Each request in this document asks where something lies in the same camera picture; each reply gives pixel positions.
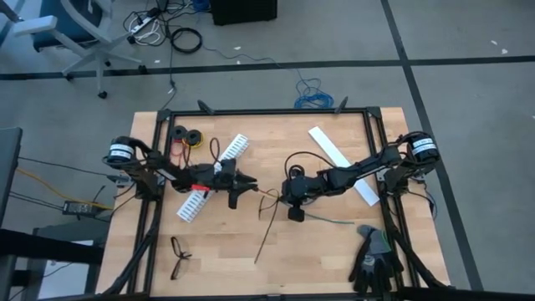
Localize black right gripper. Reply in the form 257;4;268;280
280;166;326;223

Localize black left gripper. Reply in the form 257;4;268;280
206;158;259;211

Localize long black zip tie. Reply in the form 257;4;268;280
253;187;281;265

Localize green cable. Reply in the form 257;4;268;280
303;212;356;226

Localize white slotted cable duct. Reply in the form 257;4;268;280
176;133;251;224

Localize black eyeglasses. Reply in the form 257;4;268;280
168;235;194;282

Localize black grey work glove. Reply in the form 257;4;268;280
348;224;406;297

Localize black power adapter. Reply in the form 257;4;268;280
61;199;94;217

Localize black box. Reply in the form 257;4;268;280
208;0;279;27

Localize white power strip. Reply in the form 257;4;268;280
128;11;163;35

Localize white office chair blue seat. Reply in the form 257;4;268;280
0;0;148;100

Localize black side table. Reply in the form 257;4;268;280
0;217;106;301

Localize dark grey panel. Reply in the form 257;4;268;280
0;126;24;218

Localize black right camera cable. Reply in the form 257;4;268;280
284;150;338;179

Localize black camera cable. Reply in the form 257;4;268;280
284;150;338;179
207;136;222;165

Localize black left camera cable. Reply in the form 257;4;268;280
207;136;222;165

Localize white flat duct cover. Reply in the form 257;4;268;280
307;126;380;207

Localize black aluminium table frame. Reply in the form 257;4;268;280
94;97;459;301

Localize blue coiled cable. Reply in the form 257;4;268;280
293;76;335;110

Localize black corrugated cable conduit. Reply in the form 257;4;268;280
386;221;452;292
99;196;164;298

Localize grey metal mounting bracket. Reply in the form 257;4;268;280
106;171;141;187

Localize black coiled cable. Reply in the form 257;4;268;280
170;26;205;55

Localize long yellow cord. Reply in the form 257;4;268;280
15;166;115;211

